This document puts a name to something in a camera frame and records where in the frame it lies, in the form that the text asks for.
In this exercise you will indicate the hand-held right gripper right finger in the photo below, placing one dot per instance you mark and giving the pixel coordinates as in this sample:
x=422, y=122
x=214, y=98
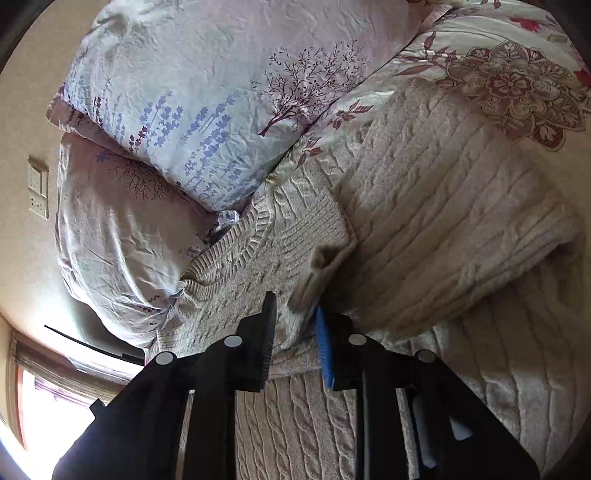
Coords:
x=325, y=351

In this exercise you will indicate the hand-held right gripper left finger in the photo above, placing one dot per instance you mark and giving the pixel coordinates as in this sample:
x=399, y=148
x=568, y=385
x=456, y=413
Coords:
x=265, y=342

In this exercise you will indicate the pink tree print pillow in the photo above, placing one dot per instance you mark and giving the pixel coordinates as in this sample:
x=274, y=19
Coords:
x=124, y=235

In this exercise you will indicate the window with bamboo blind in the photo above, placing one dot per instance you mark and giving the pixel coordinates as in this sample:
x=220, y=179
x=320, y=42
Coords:
x=51, y=406

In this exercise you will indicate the lavender print pillow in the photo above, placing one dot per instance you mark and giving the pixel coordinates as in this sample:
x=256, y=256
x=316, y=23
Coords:
x=217, y=87

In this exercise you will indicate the floral bedspread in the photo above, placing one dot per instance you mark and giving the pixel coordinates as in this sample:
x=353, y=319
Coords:
x=489, y=78

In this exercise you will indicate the beige wall switch plate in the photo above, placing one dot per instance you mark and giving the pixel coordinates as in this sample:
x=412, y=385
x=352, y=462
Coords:
x=38, y=186

